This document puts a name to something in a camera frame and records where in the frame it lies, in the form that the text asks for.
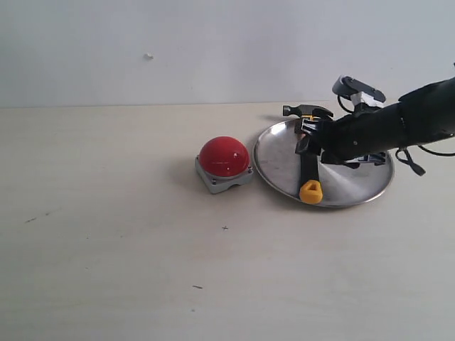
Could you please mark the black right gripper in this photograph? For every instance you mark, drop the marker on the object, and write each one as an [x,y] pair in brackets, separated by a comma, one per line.
[352,136]

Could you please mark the black yellow claw hammer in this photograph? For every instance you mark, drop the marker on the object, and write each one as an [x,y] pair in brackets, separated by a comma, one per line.
[310,188]

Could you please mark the red dome push button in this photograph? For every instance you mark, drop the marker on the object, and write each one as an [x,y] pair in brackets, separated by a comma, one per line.
[223,162]

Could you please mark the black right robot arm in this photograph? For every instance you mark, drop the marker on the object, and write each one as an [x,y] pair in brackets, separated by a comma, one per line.
[427,114]

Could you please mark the round stainless steel plate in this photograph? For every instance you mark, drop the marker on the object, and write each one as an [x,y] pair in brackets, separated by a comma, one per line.
[278,165]

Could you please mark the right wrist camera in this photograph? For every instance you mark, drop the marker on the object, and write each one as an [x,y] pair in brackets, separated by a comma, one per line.
[358,93]

